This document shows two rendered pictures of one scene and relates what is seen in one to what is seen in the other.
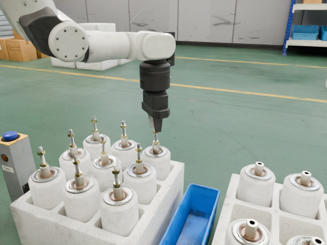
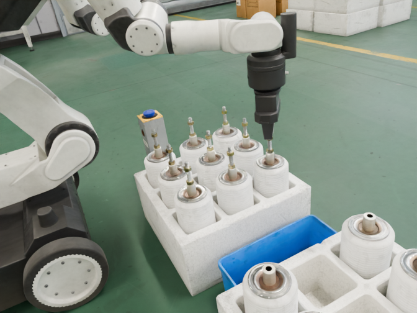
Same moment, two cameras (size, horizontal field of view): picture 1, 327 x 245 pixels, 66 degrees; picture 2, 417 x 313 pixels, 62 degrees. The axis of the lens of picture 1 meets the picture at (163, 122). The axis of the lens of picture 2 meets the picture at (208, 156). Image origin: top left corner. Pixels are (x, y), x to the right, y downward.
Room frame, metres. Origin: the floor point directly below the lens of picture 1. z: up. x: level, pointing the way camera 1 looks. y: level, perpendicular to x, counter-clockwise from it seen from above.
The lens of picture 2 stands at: (0.04, -0.42, 0.75)
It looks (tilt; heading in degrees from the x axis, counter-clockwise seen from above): 30 degrees down; 44
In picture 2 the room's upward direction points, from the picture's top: 8 degrees counter-clockwise
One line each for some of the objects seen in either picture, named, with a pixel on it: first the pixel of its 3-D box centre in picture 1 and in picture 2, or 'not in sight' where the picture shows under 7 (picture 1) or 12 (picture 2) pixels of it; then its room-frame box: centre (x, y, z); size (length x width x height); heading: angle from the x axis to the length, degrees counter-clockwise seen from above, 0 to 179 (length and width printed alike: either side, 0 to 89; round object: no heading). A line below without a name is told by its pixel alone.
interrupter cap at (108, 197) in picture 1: (118, 195); (192, 193); (0.51, 0.11, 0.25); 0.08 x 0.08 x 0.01
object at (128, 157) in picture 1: (126, 166); (248, 171); (0.77, 0.13, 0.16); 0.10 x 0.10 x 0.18
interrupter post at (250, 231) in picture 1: (250, 228); (269, 275); (0.39, -0.18, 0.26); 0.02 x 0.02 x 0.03
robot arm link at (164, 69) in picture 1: (156, 52); (270, 40); (0.74, 0.02, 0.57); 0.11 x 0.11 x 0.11; 39
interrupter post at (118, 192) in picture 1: (118, 191); (191, 189); (0.51, 0.11, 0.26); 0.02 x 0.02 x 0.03
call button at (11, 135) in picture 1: (10, 136); (149, 113); (0.70, 0.48, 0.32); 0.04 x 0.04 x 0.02
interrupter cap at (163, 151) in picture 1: (155, 151); (270, 161); (0.72, 0.02, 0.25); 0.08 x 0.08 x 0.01
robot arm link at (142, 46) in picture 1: (146, 45); (249, 33); (0.69, 0.04, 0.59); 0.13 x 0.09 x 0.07; 129
